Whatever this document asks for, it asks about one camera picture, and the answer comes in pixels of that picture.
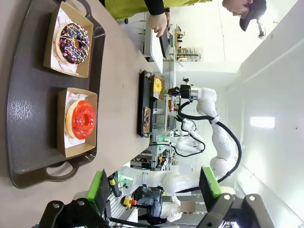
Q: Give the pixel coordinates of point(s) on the person's left forearm black sleeve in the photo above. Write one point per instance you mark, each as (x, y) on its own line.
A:
(154, 7)

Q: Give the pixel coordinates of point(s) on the person with black cap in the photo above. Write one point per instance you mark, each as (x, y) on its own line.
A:
(249, 14)

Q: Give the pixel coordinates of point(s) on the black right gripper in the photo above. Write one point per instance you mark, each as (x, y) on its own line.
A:
(184, 91)

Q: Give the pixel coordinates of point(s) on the plain chocolate donut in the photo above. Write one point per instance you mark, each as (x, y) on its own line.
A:
(145, 122)

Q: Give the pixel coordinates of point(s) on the person in yellow-green jacket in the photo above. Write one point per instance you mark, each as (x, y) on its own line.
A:
(123, 9)

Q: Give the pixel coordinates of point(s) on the brown paper food box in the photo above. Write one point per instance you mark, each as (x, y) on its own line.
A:
(149, 129)
(88, 35)
(163, 95)
(61, 123)

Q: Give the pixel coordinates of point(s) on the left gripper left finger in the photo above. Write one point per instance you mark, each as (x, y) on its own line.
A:
(99, 190)

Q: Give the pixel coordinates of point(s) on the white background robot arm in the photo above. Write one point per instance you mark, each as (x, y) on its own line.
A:
(187, 145)

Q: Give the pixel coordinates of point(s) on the black mounted camera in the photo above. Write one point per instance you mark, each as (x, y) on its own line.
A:
(260, 31)

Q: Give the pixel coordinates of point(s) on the yellow frosted donut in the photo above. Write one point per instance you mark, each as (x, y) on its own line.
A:
(157, 82)

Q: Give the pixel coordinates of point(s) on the rectangular ceiling light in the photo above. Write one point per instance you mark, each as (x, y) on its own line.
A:
(262, 122)

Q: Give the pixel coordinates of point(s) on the person's left hand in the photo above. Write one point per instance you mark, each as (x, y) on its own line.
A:
(158, 23)

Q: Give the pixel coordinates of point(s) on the large black serving tray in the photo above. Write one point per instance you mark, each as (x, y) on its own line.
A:
(141, 95)

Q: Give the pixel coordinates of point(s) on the brown plastic serving tray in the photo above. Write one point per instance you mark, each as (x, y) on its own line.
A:
(31, 83)

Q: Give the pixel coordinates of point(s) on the seated person in white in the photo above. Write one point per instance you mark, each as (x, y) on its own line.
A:
(154, 204)

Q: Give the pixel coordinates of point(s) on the yellow red emergency stop button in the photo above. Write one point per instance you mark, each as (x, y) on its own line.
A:
(128, 202)

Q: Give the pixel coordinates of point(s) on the chocolate donut with sprinkles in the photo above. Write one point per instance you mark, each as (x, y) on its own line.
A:
(80, 54)

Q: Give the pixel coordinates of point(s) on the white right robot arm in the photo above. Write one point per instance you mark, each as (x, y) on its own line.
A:
(221, 142)

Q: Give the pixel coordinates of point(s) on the white printed paper liner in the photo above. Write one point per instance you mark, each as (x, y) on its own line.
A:
(71, 142)
(152, 94)
(62, 65)

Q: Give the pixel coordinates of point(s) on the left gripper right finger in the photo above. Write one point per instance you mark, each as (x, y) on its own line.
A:
(209, 187)

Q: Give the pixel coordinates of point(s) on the small black serving tray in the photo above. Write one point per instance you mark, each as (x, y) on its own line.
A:
(164, 45)

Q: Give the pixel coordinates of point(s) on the red glazed donut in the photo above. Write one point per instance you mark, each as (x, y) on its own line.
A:
(88, 107)

